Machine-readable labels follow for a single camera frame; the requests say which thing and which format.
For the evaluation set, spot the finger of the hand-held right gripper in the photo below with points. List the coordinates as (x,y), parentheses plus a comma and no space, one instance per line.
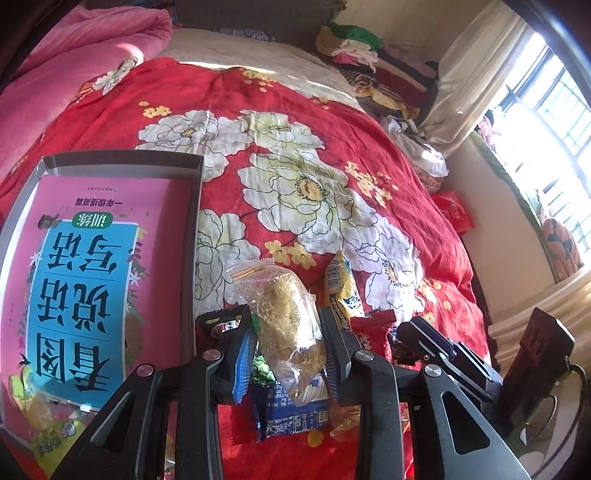
(438,339)
(402,348)

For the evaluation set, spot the red floral bedsheet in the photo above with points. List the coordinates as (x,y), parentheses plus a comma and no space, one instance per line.
(231,92)

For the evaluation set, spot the barred window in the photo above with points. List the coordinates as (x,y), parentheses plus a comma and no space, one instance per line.
(554,115)

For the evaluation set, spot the red snack packet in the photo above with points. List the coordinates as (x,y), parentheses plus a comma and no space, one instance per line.
(376,337)

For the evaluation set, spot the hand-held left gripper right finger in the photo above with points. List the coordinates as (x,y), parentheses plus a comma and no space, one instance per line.
(337,355)

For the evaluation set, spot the pile of clothes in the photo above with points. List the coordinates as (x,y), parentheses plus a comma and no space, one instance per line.
(397,78)

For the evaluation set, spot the orange pumpkin cushion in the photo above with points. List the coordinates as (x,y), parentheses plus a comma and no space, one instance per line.
(561,249)

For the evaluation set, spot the light green snack packet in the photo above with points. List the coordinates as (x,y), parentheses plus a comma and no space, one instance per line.
(51,447)

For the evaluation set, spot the white mattress sheet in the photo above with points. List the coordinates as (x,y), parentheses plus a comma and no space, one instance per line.
(258,50)

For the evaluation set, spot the yellow snack packet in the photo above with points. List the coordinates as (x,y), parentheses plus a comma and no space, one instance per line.
(339,281)

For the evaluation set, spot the blue snack packet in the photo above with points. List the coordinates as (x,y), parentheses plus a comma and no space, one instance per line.
(286,415)

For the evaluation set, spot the grey headboard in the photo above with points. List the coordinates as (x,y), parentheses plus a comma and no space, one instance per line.
(254,14)

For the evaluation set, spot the white curtain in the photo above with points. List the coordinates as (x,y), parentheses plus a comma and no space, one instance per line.
(475,69)

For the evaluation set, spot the pink and blue book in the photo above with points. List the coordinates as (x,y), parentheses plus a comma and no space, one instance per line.
(92,300)

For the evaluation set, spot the red paper bag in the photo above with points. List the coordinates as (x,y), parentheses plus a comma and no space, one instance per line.
(455,212)

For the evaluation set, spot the brown chocolate bar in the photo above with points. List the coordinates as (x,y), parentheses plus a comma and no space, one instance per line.
(217,323)

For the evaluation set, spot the grey cardboard box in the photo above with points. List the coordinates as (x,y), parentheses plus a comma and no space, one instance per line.
(115,159)

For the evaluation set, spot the clear cookie packet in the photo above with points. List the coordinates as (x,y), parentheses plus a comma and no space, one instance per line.
(281,314)

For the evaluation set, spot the pink blanket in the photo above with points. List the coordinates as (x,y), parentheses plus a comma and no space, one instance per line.
(69,55)

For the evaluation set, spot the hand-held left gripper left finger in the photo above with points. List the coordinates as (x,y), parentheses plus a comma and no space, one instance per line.
(242,364)

